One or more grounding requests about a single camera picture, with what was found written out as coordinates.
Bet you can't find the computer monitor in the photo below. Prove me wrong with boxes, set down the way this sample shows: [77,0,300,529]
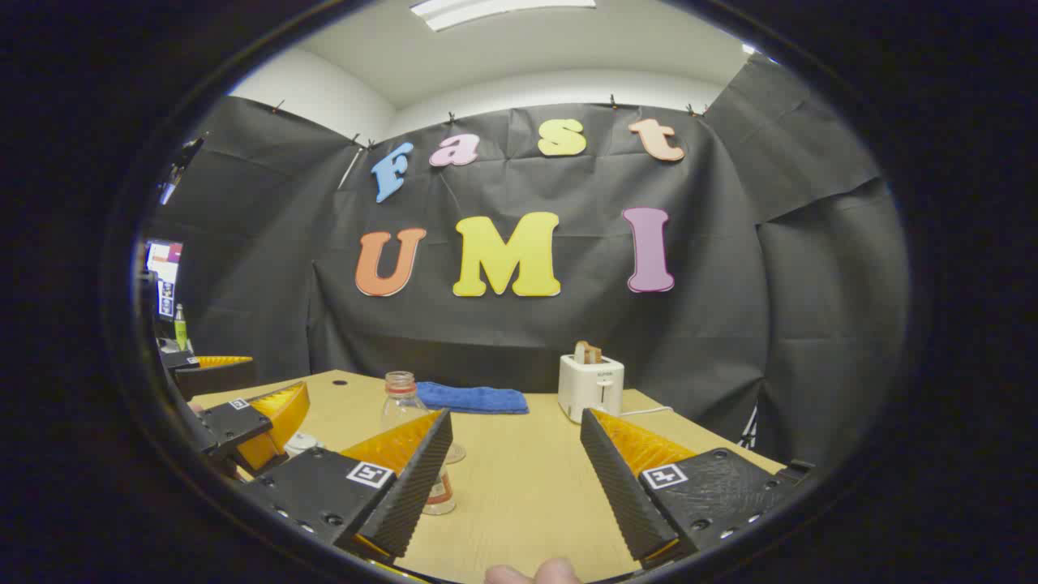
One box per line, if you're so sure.
[144,239,184,321]

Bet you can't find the white toaster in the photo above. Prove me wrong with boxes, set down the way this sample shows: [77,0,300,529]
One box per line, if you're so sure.
[557,353,625,425]

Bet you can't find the clear plastic water bottle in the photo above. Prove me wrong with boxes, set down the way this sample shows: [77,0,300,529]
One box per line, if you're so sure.
[380,371,457,517]

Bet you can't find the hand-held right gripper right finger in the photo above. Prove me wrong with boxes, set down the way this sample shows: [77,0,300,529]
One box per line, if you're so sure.
[579,407,814,570]

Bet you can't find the blue folded towel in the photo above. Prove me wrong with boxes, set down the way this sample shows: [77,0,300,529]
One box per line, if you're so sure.
[415,381,530,415]

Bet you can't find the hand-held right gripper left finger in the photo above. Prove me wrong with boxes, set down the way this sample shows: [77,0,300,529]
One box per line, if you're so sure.
[242,408,455,562]

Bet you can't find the ceiling light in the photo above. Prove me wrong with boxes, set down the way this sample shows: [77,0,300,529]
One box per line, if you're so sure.
[409,0,598,32]

